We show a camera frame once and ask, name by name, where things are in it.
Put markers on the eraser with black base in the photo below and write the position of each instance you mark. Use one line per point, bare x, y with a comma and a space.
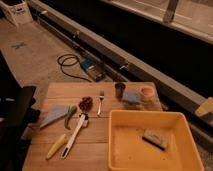
155, 139

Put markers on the silver metal fork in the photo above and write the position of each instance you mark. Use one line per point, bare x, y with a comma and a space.
101, 98

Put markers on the dark small cup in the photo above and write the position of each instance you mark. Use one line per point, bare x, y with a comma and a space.
119, 89

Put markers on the blue power box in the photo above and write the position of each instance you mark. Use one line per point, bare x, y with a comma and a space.
93, 71

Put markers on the dark brown pinecone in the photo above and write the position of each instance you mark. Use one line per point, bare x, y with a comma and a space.
86, 104

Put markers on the blue sponge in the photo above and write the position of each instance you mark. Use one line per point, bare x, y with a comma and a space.
131, 98

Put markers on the orange small bowl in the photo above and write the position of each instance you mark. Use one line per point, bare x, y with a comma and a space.
147, 93

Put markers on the green chili pepper toy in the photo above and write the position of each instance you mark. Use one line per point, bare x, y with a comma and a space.
71, 111

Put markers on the grey triangular cloth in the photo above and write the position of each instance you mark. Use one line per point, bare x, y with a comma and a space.
56, 112

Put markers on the yellow plastic tray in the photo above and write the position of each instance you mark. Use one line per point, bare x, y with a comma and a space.
129, 152

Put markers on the white storage crate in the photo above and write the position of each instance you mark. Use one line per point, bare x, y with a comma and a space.
17, 14

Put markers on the white handled brush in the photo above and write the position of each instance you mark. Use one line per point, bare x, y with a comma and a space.
81, 123

